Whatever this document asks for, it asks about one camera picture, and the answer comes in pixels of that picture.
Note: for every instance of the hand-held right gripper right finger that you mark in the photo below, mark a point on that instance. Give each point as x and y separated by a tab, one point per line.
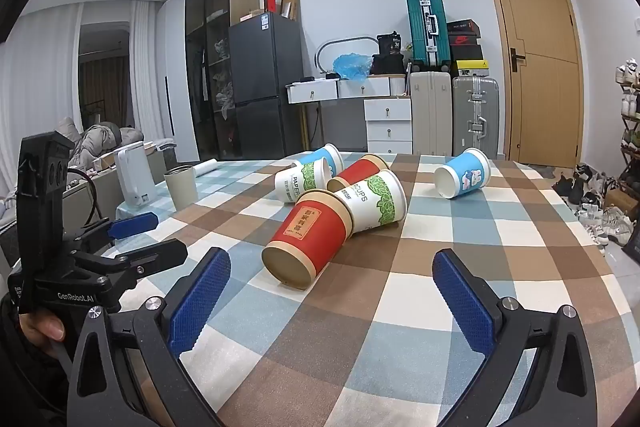
465	307

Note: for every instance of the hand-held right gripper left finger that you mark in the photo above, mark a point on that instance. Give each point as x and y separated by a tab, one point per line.
195	307

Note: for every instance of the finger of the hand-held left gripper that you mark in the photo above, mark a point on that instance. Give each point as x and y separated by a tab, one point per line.
132	225
157	254

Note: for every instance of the red paper cup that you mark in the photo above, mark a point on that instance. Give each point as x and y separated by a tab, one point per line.
357	171
310	237

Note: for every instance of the blue cartoon paper cup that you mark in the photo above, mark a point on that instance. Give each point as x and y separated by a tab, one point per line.
327	157
465	177

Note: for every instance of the white green-leaf paper cup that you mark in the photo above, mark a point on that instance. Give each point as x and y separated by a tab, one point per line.
300	184
375	202

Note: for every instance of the person's left hand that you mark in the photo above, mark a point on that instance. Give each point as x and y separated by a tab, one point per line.
42	329

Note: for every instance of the white plastic appliance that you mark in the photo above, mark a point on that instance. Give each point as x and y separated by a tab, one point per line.
135	179

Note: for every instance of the pale green tumbler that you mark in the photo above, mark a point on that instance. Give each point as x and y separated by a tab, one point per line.
180	189

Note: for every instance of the checked tablecloth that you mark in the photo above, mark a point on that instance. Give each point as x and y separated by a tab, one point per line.
400	297

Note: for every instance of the grey down jacket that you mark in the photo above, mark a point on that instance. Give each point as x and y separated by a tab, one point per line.
102	139

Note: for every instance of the white paper roll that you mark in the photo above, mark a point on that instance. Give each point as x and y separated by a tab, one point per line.
205	167

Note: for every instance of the white curtain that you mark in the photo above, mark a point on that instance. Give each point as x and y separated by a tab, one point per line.
35	97
142	67

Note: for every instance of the white wardrobe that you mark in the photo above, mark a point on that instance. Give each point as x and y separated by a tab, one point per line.
172	72

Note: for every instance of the pile of shoes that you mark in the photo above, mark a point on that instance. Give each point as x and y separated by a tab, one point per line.
595	207

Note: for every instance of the dark glass cabinet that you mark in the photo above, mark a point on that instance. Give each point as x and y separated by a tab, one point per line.
220	57

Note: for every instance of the silver suitcase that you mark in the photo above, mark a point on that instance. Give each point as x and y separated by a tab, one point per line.
475	117

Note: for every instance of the dark grey refrigerator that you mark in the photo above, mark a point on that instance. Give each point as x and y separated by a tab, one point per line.
265	82

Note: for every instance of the white suitcase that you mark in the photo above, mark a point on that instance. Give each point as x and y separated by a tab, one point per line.
431	114

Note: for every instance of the white dressing desk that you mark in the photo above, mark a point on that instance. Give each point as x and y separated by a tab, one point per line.
387	127

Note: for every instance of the yellow shoe box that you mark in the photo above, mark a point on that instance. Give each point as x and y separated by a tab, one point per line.
469	68

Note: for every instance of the wooden door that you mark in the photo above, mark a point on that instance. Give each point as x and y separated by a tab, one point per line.
535	67

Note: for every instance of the shoe rack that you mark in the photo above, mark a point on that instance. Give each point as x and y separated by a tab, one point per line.
630	117

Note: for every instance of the large black shoe box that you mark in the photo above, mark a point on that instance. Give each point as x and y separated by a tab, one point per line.
466	52

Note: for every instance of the oval vanity mirror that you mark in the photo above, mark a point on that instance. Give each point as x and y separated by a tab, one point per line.
320	52

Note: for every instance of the blue plastic bag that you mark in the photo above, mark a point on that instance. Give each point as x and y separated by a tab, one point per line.
351	66

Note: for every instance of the red and black shoe box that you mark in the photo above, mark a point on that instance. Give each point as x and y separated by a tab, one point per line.
465	39

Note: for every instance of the cardboard box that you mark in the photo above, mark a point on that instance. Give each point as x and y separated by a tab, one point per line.
291	4

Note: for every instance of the black canister bag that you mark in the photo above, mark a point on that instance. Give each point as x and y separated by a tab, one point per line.
389	43

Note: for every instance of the teal suitcase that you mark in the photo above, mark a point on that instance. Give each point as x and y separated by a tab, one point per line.
427	32

